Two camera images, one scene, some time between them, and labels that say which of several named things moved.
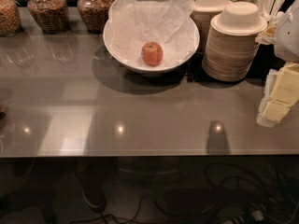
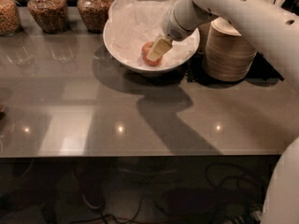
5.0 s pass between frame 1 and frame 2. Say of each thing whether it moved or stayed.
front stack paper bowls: stayed
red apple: stayed
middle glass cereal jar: stayed
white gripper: moved
